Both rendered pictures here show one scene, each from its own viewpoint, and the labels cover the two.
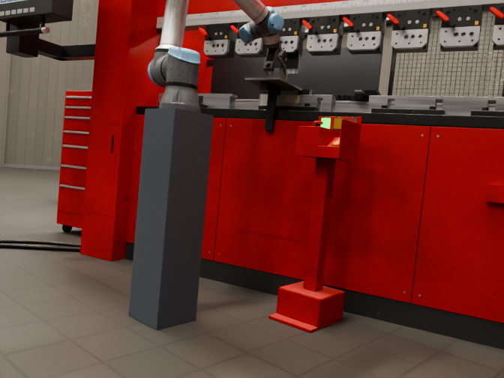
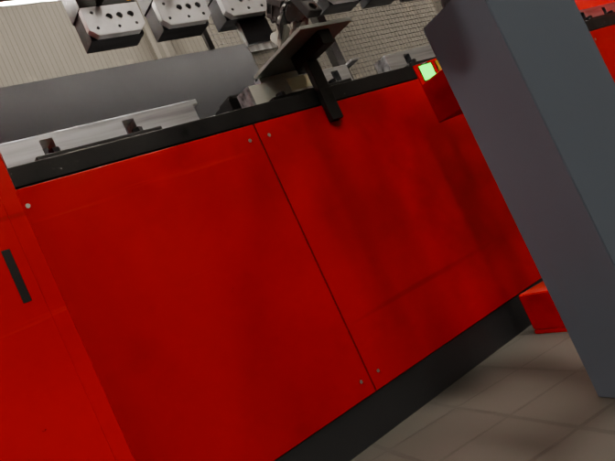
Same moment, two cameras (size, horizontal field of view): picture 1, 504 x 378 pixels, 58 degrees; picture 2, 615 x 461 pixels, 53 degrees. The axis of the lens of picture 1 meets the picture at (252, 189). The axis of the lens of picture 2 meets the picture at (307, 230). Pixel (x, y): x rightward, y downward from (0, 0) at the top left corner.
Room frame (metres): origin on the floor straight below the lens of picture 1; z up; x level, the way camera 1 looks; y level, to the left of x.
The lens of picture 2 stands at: (1.62, 1.51, 0.46)
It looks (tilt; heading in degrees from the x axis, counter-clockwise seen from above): 2 degrees up; 297
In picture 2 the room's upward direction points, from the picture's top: 25 degrees counter-clockwise
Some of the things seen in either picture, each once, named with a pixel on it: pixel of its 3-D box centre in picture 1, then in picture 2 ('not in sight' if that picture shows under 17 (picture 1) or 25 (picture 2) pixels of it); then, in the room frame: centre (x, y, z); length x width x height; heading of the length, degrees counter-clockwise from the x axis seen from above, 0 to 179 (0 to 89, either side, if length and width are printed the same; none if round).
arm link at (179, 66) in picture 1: (182, 66); not in sight; (1.70, 0.30, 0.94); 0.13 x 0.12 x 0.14; 36
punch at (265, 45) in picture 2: (289, 64); (257, 35); (2.33, -0.13, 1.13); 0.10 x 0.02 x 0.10; 62
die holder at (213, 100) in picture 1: (196, 103); (111, 142); (2.59, 0.36, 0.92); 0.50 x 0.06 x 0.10; 62
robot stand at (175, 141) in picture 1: (170, 216); (575, 182); (1.70, 0.29, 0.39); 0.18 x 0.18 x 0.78; 48
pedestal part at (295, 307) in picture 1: (307, 304); (583, 295); (1.84, -0.27, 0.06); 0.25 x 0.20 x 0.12; 141
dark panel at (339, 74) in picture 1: (287, 85); (137, 126); (2.89, -0.16, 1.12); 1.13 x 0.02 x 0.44; 62
